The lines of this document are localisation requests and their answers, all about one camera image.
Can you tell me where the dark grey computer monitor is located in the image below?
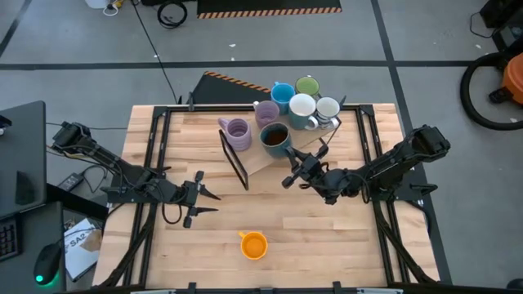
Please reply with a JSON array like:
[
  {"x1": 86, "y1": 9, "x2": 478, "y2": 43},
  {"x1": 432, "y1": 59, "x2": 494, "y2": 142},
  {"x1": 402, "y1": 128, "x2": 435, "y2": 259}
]
[{"x1": 0, "y1": 100, "x2": 47, "y2": 220}]

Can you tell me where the dark teal mug brown inside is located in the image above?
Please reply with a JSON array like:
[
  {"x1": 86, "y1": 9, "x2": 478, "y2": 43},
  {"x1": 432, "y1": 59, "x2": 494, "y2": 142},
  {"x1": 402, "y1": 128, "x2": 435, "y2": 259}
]
[{"x1": 258, "y1": 121, "x2": 294, "y2": 160}]

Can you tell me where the lilac mug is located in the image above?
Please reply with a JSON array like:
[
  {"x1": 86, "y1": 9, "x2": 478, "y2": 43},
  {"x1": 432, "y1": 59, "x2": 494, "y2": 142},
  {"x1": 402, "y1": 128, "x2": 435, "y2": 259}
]
[{"x1": 252, "y1": 100, "x2": 281, "y2": 130}]

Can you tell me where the black aluminium table frame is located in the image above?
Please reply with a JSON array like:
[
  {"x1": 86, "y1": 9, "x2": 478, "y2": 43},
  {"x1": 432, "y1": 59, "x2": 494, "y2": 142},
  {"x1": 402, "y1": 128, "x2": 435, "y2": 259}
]
[{"x1": 97, "y1": 104, "x2": 440, "y2": 294}]

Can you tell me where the black equipment case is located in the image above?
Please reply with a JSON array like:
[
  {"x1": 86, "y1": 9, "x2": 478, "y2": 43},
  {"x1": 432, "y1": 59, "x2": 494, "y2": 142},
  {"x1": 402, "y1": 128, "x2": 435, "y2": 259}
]
[{"x1": 478, "y1": 0, "x2": 523, "y2": 52}]

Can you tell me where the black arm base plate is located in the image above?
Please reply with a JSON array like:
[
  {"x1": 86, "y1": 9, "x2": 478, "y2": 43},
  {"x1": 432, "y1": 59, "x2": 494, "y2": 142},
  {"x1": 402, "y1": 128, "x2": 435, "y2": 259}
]
[
  {"x1": 100, "y1": 171, "x2": 167, "y2": 204},
  {"x1": 363, "y1": 169, "x2": 438, "y2": 202}
]

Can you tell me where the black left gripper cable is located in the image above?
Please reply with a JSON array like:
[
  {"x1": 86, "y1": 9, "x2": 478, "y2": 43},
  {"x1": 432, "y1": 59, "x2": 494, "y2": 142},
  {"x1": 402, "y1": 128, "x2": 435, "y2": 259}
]
[{"x1": 162, "y1": 199, "x2": 184, "y2": 225}]

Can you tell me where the black keyboard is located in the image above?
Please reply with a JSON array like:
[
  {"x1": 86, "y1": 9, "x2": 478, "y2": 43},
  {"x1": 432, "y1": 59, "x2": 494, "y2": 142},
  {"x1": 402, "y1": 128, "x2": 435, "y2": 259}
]
[{"x1": 0, "y1": 216, "x2": 22, "y2": 263}]

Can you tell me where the yellow faceted mug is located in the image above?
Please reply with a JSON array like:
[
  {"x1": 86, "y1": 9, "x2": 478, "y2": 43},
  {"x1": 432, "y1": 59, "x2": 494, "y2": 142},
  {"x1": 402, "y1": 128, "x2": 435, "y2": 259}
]
[{"x1": 237, "y1": 230, "x2": 270, "y2": 261}]

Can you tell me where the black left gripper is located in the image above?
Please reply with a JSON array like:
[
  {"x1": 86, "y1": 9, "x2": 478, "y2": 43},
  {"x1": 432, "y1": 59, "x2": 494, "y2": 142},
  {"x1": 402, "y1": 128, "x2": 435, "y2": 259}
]
[{"x1": 161, "y1": 170, "x2": 222, "y2": 229}]

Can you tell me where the orange vacuum cleaner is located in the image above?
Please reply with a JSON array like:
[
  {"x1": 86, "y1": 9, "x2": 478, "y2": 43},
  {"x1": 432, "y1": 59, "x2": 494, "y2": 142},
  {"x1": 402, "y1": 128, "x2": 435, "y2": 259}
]
[{"x1": 488, "y1": 51, "x2": 523, "y2": 106}]

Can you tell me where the green mug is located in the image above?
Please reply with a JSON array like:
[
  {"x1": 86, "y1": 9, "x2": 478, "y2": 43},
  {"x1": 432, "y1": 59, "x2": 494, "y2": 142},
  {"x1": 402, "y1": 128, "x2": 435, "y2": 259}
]
[{"x1": 294, "y1": 76, "x2": 322, "y2": 100}]

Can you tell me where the white printed booklet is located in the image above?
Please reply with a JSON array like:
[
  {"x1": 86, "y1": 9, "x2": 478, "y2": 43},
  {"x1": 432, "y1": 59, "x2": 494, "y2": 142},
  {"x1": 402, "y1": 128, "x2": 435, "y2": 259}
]
[{"x1": 63, "y1": 217, "x2": 103, "y2": 283}]

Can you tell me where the long black floor cable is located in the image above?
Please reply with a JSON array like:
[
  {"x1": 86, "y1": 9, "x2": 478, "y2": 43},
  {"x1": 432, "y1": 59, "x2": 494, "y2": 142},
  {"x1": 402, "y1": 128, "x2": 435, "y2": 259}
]
[{"x1": 130, "y1": 0, "x2": 183, "y2": 105}]

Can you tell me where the black vacuum hose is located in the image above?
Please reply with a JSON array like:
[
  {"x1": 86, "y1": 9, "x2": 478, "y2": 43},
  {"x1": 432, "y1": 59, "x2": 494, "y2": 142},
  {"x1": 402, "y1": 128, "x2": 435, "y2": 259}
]
[{"x1": 459, "y1": 51, "x2": 523, "y2": 131}]

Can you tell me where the blue white patterned mug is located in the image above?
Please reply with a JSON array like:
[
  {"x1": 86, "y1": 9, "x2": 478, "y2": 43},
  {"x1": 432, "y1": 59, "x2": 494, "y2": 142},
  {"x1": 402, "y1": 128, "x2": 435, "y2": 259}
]
[{"x1": 315, "y1": 96, "x2": 342, "y2": 131}]

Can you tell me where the black power adapter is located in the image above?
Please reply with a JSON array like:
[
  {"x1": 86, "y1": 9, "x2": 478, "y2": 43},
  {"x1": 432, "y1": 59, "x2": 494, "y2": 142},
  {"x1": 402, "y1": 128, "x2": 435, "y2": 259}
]
[{"x1": 56, "y1": 171, "x2": 85, "y2": 192}]

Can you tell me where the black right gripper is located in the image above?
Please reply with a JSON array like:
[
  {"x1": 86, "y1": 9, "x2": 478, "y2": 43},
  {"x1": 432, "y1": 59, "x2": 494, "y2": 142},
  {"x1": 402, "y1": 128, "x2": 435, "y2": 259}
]
[{"x1": 281, "y1": 143, "x2": 330, "y2": 189}]

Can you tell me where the coiled black cable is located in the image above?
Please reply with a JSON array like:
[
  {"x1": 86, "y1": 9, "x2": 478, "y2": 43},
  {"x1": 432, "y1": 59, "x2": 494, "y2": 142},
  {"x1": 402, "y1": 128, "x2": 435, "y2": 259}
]
[{"x1": 156, "y1": 1, "x2": 189, "y2": 29}]

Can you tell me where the black hazard-striped floor mat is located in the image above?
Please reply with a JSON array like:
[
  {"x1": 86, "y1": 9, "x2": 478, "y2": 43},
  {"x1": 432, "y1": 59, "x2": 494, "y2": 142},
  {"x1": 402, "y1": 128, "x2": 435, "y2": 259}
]
[
  {"x1": 196, "y1": 0, "x2": 342, "y2": 20},
  {"x1": 190, "y1": 70, "x2": 274, "y2": 105}
]

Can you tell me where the black computer mouse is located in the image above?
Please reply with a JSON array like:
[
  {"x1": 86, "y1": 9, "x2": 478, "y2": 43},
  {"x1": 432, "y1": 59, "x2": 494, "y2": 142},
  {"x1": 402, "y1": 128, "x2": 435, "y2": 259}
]
[{"x1": 33, "y1": 243, "x2": 63, "y2": 287}]

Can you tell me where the wooden tilted rack board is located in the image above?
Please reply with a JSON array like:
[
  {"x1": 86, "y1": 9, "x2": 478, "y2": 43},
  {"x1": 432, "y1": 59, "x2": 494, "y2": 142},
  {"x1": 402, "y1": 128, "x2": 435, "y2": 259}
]
[{"x1": 218, "y1": 116, "x2": 343, "y2": 192}]

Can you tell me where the teal mug white handle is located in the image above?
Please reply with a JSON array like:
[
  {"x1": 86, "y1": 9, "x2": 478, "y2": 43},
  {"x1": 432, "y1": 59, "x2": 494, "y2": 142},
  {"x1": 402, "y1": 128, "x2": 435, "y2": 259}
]
[{"x1": 288, "y1": 93, "x2": 320, "y2": 131}]

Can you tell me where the black computer desk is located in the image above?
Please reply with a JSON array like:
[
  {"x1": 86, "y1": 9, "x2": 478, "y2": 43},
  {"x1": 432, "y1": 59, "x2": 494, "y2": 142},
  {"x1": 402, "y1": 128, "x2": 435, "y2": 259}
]
[{"x1": 0, "y1": 183, "x2": 110, "y2": 294}]

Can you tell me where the purple ribbed mug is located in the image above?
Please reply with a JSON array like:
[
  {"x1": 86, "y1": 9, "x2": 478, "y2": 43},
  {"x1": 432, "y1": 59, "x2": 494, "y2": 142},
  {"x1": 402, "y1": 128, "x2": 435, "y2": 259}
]
[{"x1": 217, "y1": 117, "x2": 253, "y2": 153}]

